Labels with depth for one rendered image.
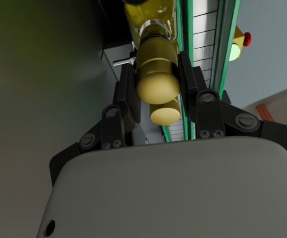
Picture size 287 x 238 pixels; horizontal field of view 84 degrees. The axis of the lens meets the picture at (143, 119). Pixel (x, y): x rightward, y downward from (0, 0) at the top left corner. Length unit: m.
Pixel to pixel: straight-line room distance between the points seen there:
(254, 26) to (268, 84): 0.40
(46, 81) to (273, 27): 0.86
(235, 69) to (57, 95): 0.87
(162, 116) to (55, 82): 0.13
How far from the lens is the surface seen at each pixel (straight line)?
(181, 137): 0.80
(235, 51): 0.54
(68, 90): 0.23
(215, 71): 0.48
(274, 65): 1.06
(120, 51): 0.45
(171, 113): 0.17
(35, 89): 0.19
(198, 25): 0.44
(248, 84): 1.09
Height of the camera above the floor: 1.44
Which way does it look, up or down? 36 degrees down
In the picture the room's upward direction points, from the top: 180 degrees counter-clockwise
